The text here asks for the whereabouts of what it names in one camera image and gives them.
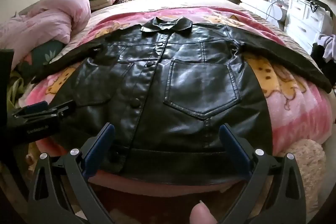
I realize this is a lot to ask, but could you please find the black leather jacket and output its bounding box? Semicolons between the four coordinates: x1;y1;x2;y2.
31;17;333;186

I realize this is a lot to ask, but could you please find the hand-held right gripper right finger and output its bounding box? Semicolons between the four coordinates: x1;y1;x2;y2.
219;123;309;224

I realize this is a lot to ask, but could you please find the black clothes heap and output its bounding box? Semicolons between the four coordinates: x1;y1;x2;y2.
311;44;336;69

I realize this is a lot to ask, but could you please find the bed with beige sheet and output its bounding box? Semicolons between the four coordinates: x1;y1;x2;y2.
91;0;315;64

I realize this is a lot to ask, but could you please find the white chest of drawers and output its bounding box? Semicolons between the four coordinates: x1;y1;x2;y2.
283;0;331;52

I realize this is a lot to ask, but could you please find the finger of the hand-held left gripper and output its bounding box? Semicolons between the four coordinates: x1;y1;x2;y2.
12;101;50;117
47;100;77;119

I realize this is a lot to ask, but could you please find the pink duvet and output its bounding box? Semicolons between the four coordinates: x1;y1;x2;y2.
0;0;92;69

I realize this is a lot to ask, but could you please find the person's right hand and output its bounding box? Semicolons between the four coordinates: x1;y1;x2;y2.
190;202;218;224

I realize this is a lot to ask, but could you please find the lilac garment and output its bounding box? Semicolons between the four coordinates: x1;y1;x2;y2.
316;34;336;60

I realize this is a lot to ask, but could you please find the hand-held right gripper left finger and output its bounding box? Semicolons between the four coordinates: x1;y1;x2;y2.
28;123;116;224

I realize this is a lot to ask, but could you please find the dark green floral pillow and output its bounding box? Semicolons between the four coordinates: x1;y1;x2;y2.
24;39;66;69

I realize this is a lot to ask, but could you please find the pink printed blanket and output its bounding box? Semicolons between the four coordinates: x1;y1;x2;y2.
16;5;335;198

